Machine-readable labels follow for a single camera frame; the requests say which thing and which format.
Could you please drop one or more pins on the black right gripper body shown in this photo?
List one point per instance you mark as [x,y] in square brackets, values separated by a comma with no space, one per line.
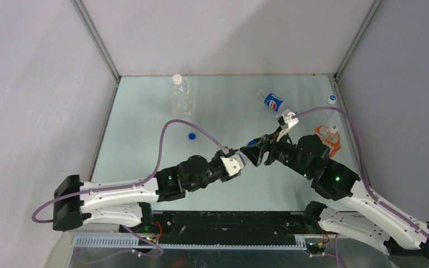
[282,151]

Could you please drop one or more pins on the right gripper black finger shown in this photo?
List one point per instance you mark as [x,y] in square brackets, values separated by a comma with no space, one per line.
[255,153]
[272,138]

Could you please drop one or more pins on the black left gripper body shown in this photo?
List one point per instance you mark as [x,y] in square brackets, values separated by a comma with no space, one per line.
[214,163]

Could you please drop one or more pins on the blue bottle cap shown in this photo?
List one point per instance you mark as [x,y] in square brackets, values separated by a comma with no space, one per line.
[252,142]
[192,136]

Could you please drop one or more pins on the orange label plastic bottle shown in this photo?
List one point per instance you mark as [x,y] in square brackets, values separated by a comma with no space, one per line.
[332,140]

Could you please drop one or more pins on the white bottle cap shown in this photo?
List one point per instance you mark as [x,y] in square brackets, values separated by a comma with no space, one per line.
[333,128]
[177,79]
[332,99]

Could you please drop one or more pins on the clear unlabelled plastic bottle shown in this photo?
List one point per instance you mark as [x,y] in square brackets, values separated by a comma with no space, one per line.
[327,114]

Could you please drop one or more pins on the cream label clear bottle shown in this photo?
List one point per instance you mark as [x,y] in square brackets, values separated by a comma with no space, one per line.
[181,99]

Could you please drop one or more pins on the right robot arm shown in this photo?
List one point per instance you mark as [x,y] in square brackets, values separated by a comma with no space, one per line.
[334,181]

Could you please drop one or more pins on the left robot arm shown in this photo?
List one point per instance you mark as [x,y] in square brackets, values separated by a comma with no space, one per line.
[128,203]

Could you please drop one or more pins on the Pepsi bottle blue label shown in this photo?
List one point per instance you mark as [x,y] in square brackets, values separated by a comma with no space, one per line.
[276,104]

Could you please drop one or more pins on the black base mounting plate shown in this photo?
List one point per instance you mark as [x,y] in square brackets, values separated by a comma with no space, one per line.
[230,228]

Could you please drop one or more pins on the right controller board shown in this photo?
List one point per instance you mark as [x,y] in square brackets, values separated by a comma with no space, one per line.
[316,249]

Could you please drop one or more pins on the controller board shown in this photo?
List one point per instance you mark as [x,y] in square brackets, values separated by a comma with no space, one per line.
[148,242]
[316,249]

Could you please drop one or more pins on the left controller board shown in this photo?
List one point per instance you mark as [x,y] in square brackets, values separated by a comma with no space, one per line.
[148,242]

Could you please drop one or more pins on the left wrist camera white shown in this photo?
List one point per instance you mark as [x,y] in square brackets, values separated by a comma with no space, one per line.
[233,164]

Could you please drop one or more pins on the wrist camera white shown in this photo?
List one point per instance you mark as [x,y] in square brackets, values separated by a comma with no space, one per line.
[287,120]
[233,164]

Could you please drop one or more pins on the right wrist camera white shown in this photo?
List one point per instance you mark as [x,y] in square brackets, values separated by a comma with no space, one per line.
[287,120]

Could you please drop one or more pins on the grey aluminium frame rail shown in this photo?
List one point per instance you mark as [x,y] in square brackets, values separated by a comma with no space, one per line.
[351,129]

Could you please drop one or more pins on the white slotted cable duct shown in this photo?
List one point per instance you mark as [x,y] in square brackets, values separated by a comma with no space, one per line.
[133,242]

